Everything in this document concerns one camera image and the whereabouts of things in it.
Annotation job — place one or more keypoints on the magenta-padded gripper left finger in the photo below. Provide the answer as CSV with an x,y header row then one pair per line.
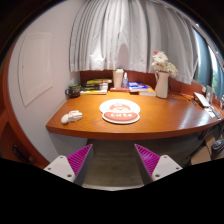
x,y
60,166

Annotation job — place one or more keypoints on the blue covered book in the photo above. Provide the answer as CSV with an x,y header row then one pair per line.
x,y
137,86

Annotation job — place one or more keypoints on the white flat device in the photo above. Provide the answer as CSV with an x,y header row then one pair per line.
x,y
202,99

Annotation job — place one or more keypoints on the yellow covered book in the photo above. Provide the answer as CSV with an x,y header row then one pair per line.
x,y
98,81

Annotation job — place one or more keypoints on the white flower bouquet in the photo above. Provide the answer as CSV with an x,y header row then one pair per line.
x,y
161,61

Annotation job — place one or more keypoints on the white and pink cartoon mouse pad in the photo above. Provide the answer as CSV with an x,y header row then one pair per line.
x,y
119,108

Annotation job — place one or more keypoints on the white computer mouse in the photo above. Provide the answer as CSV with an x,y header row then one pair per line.
x,y
74,116

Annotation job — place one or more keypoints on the clear spray bottle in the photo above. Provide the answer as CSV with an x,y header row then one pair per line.
x,y
125,81

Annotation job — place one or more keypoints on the white and yellow book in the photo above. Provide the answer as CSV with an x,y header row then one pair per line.
x,y
95,92

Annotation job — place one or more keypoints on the dark green mug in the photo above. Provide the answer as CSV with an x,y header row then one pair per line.
x,y
74,90

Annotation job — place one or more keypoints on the white curtain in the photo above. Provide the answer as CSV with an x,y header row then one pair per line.
x,y
126,33

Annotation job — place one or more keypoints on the dark red book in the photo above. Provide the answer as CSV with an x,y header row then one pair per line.
x,y
118,89

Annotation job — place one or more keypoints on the orange covered book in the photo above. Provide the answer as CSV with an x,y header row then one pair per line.
x,y
148,93

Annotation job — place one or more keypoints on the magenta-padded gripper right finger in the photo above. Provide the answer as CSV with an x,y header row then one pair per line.
x,y
165,165

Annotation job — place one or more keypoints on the white framed wall panel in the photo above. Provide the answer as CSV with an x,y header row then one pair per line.
x,y
35,66

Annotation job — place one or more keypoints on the black paperback book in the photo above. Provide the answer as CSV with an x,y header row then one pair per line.
x,y
90,85
90,88

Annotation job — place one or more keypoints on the white jug vase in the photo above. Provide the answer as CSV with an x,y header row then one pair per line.
x,y
162,86

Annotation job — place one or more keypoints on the cream lidded tumbler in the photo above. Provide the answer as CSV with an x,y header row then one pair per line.
x,y
118,79

